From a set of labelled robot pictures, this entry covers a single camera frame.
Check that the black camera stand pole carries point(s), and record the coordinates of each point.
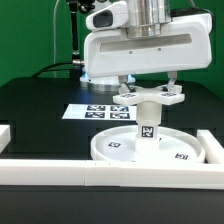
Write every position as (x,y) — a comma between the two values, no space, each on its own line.
(83,6)

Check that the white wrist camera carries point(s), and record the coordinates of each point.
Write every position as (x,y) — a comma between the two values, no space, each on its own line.
(111,17)

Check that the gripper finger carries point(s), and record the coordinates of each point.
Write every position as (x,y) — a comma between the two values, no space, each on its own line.
(172,75)
(124,88)

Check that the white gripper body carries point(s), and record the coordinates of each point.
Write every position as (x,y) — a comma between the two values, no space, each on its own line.
(183,44)

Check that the white cross-shaped table base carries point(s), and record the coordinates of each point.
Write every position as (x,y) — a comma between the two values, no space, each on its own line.
(157,95)

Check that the white marker sheet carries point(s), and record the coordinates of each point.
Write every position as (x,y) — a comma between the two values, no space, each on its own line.
(100,112)

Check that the white U-shaped obstacle fence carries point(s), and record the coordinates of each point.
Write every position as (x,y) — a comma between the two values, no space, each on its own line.
(108,173)

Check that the white round table top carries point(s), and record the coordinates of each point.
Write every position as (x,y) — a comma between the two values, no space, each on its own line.
(151,145)

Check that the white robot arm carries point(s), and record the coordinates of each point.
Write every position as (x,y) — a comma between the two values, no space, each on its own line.
(132,37)

